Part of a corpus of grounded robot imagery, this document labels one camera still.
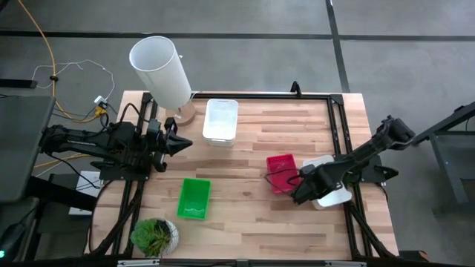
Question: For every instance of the green plastic basket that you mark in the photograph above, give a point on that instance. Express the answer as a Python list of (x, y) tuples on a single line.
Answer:
[(208, 200), (193, 196), (198, 180)]

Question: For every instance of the black aluminium rig frame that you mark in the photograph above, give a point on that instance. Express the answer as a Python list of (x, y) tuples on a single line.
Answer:
[(259, 96)]

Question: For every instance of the white shade table lamp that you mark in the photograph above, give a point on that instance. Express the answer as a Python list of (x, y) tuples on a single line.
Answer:
[(163, 74)]

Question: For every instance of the black device with LED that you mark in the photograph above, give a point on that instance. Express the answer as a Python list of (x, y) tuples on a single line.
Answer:
[(13, 241)]

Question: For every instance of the white plug adapter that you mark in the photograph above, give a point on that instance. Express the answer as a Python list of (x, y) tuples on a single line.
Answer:
[(100, 100)]

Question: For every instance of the black power strip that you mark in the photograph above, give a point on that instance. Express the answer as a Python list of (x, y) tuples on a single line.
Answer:
[(18, 83)]

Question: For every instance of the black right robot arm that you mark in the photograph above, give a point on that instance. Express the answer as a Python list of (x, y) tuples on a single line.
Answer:
[(371, 148)]

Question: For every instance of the black support beam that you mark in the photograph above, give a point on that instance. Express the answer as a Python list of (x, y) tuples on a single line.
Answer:
[(63, 193)]

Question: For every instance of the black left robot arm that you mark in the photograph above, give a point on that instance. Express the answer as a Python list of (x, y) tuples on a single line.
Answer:
[(92, 142)]

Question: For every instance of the white box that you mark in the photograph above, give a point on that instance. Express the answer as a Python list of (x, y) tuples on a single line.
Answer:
[(87, 185)]

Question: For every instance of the dark metal stand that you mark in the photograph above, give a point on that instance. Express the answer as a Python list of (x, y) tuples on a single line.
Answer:
[(447, 167)]

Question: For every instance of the succulent in white pot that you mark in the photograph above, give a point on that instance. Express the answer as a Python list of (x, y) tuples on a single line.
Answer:
[(152, 237)]

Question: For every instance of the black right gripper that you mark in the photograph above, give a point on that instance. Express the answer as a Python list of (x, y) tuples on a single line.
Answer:
[(322, 180)]

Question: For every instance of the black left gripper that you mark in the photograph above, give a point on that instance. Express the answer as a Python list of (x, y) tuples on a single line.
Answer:
[(165, 142)]

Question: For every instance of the white plastic bin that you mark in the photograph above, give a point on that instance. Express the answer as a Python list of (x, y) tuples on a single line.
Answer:
[(220, 122), (339, 198)]

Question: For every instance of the black hook bracket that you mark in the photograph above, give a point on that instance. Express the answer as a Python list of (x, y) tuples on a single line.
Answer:
[(295, 89)]

